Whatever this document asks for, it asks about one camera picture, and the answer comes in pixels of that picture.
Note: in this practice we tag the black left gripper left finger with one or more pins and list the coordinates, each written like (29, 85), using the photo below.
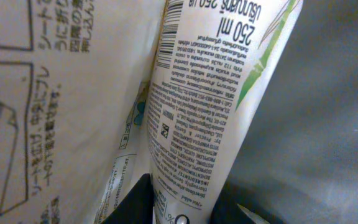
(137, 205)

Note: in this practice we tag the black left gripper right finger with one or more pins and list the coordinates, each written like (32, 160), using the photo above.
(237, 207)

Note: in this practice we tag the teal small packet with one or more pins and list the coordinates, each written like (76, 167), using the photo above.
(123, 163)

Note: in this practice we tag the white cream tube gold cap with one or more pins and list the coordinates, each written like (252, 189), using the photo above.
(214, 61)

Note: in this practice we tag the white snack bag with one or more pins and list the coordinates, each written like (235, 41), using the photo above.
(70, 72)

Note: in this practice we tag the dark grey plastic basket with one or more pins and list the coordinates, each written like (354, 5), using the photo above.
(299, 160)

